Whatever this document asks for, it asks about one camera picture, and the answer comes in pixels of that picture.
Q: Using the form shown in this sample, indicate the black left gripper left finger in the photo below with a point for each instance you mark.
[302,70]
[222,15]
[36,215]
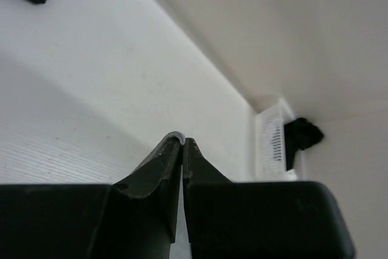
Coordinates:
[73,221]

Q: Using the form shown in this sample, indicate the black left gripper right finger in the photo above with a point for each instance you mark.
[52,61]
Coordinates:
[226,219]

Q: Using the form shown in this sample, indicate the grey tank top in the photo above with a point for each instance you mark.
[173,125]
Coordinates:
[157,180]

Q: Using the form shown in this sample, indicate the white plastic laundry basket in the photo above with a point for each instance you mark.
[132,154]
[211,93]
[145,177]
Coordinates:
[270,149]

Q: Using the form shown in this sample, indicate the black crumpled garment in basket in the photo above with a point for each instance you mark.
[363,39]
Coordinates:
[300,134]

